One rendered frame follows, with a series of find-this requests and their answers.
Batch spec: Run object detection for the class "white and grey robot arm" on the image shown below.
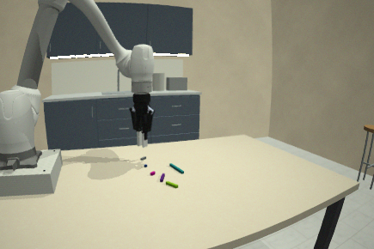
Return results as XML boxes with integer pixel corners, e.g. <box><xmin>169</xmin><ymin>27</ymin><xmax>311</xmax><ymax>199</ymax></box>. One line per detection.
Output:
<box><xmin>0</xmin><ymin>0</ymin><xmax>154</xmax><ymax>172</ymax></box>

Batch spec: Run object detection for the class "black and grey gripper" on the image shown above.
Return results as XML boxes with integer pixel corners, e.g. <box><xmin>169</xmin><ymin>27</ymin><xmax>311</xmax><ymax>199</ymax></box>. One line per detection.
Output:
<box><xmin>130</xmin><ymin>94</ymin><xmax>155</xmax><ymax>148</ymax></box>

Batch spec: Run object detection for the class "turquoise rod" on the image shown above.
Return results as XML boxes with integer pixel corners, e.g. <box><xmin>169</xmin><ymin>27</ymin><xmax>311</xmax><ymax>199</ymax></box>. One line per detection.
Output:
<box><xmin>169</xmin><ymin>163</ymin><xmax>184</xmax><ymax>174</ymax></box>

